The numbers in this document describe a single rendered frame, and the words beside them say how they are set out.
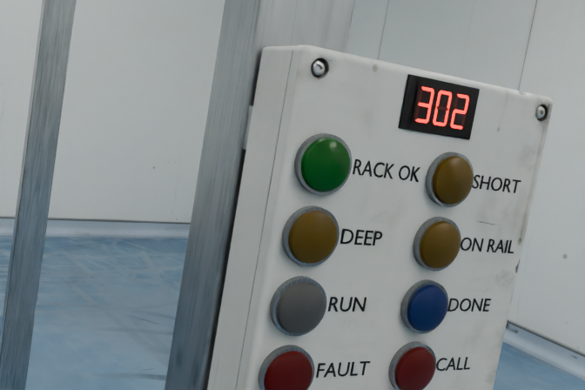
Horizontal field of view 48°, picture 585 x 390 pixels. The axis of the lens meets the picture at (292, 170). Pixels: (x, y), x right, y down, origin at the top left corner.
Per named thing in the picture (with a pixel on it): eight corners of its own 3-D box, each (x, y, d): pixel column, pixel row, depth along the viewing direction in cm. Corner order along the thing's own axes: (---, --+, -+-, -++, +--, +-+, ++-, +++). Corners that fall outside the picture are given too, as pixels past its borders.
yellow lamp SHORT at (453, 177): (471, 208, 36) (481, 158, 36) (432, 205, 35) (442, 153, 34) (461, 205, 37) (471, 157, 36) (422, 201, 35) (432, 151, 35)
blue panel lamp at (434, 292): (446, 333, 37) (455, 286, 36) (406, 334, 35) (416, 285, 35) (437, 328, 37) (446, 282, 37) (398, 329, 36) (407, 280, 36)
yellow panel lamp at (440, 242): (459, 272, 36) (468, 223, 36) (419, 270, 35) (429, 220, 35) (449, 267, 37) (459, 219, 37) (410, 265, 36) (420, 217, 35)
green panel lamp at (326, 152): (348, 197, 32) (359, 141, 32) (299, 191, 31) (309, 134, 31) (340, 193, 33) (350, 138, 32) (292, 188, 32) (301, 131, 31)
